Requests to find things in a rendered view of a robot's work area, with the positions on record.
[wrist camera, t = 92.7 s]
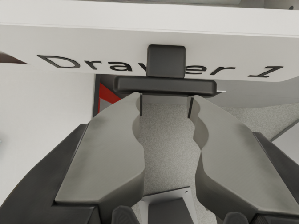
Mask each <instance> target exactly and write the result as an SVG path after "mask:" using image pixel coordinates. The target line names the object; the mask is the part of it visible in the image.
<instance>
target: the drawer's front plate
mask: <svg viewBox="0 0 299 224"><path fill-rule="evenodd" d="M151 44H157V45H177V46H184V47H185V48H186V66H194V65H196V66H204V67H206V68H207V70H206V71H205V72H204V71H186V72H190V73H202V74H196V75H195V74H185V78H200V79H219V80H247V81H266V82H280V81H285V80H288V79H291V78H294V77H297V76H299V10H283V9H262V8H231V7H209V6H188V5H167V4H136V3H114V2H93V1H72V0H0V51H2V52H4V53H7V54H9V55H11V56H13V57H15V58H17V59H19V60H21V61H23V62H25V63H28V64H29V65H31V66H33V67H36V68H38V69H40V70H43V71H49V72H76V73H95V74H114V75H134V76H146V71H145V70H144V69H143V68H142V67H141V66H140V65H139V64H138V63H143V64H144V65H145V66H146V63H147V48H148V46H149V45H151ZM37 55H40V56H59V57H64V58H68V59H71V60H74V61H76V62H77V63H78V64H79V65H80V67H79V68H57V67H55V66H53V65H52V64H50V63H48V62H47V61H45V60H43V59H42V58H40V57H38V56H37ZM84 61H89V62H91V61H100V62H101V63H93V66H94V67H95V68H96V69H97V70H93V69H92V68H91V67H90V66H88V65H87V64H86V63H85V62H84ZM108 62H123V63H127V64H129V65H130V66H131V68H132V72H131V71H128V70H127V71H115V70H112V69H110V66H114V65H121V66H125V65H123V64H108ZM267 66H283V68H281V69H278V70H276V71H273V72H271V73H268V74H266V75H264V76H269V77H267V78H264V77H248V76H249V75H252V76H257V75H260V74H262V73H264V72H267V71H269V70H271V69H272V68H265V67H267ZM218 67H224V68H228V67H235V68H236V69H224V70H221V71H219V72H218V73H216V74H215V75H210V74H211V73H212V72H213V71H215V70H216V69H217V68H218Z"/></svg>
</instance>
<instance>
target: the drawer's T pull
mask: <svg viewBox="0 0 299 224"><path fill-rule="evenodd" d="M185 69H186V48H185V47H184V46H177V45H157V44H151V45H149V46H148V48H147V63H146V76H116V77H115V78H114V80H113V90H114V91H115V92H116V93H120V94H132V93H134V92H138V93H142V94H143V95H153V96H181V97H189V96H194V95H199V96H201V97H203V98H211V97H215V96H216V93H217V83H216V82H215V81H214V80H205V79H186V78H184V77H185Z"/></svg>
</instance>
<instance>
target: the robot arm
mask: <svg viewBox="0 0 299 224"><path fill-rule="evenodd" d="M186 104H187V118H189V119H190V120H191V121H192V122H193V124H194V126H195V130H194V136H193V140H194V141H195V142H196V144H197V145H198V146H199V148H200V150H201V154H200V157H199V161H198V166H197V170H196V173H195V187H196V197H197V199H198V201H199V202H200V203H201V204H202V205H203V206H204V207H205V209H206V210H207V211H211V212H212V213H214V214H215V216H216V221H217V224H299V165H298V164H297V163H296V162H295V161H294V160H292V159H291V158H290V157H289V156H288V155H286V154H285V153H284V152H283V151H282V150H280V149H279V148H278V147H277V146H276V145H274V144H273V143H272V142H271V141H270V140H268V139H267V138H266V137H265V136H264V135H263V134H262V133H260V132H252V131H251V130H250V129H249V128H248V127H247V126H246V125H245V124H244V123H243V122H241V121H240V120H239V119H237V118H236V117H234V116H233V115H231V114H230V113H228V112H227V111H225V110H223V109H222V108H220V107H218V106H217V105H215V104H213V103H211V102H210V101H208V100H206V99H204V98H203V97H201V96H199V95H194V96H189V97H187V103H186ZM140 116H142V93H138V92H134V93H132V94H130V95H128V96H127V97H125V98H123V99H121V100H119V101H118V102H116V103H114V104H112V105H110V106H109V107H107V108H105V109H104V110H103V111H101V112H100V113H99V114H97V115H96V116H95V117H94V118H92V119H91V120H90V121H89V122H88V123H87V124H80V125H79V126H78V127H77V128H75V129H74V130H73V131H72V132H71V133H70V134H69V135H68V136H67V137H65V138H64V139H63V140H62V141H61V142H60V143H59V144H58V145H57V146H56V147H55V148H54V149H53V150H52V151H50V152H49V153H48V154H47V155H46V156H45V157H44V158H43V159H42V160H41V161H39V162H38V163H37V164H36V165H35V166H34V167H33V168H32V169H31V170H30V171H29V172H28V173H27V174H26V175H25V176H24V177H23V179H22V180H21V181H20V182H19V183H18V184H17V185H16V187H15V188H14V189H13V190H12V191H11V193H10V194H9V195H8V197H7V198H6V199H5V201H4V202H3V203H2V205H1V206H0V224H140V223H139V221H138V219H137V217H136V215H135V214H134V212H133V210H132V208H131V207H132V206H134V205H135V204H136V203H138V202H139V201H140V200H141V199H142V198H143V195H144V176H145V160H144V148H143V146H142V145H141V144H140V143H139V142H138V140H137V139H138V138H139V121H140Z"/></svg>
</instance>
